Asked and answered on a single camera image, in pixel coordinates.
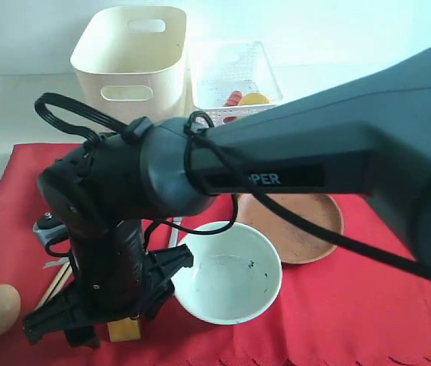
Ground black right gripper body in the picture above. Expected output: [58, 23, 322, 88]
[23, 220, 194, 348]

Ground yellow cheese block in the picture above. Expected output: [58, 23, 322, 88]
[107, 317, 141, 342]

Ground red sausage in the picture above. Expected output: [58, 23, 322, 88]
[224, 90, 243, 123]

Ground yellow lemon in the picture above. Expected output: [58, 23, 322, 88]
[238, 92, 270, 106]

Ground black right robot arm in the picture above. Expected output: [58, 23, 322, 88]
[23, 47, 431, 348]

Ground left wooden chopstick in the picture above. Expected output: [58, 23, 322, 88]
[35, 264, 72, 309]

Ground silver table knife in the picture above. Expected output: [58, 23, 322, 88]
[168, 217, 182, 248]

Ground pale green bowl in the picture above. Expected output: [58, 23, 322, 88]
[172, 223, 282, 325]

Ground brown round plate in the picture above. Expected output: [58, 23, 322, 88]
[236, 194, 344, 264]

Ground cream plastic bin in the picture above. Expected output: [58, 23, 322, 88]
[70, 5, 187, 124]

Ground white woven plastic basket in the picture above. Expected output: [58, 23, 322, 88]
[189, 41, 283, 125]

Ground red scalloped table cloth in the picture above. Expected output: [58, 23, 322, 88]
[0, 143, 431, 365]

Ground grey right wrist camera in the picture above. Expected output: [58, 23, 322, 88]
[32, 212, 69, 247]

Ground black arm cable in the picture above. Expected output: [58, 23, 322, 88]
[34, 92, 431, 291]

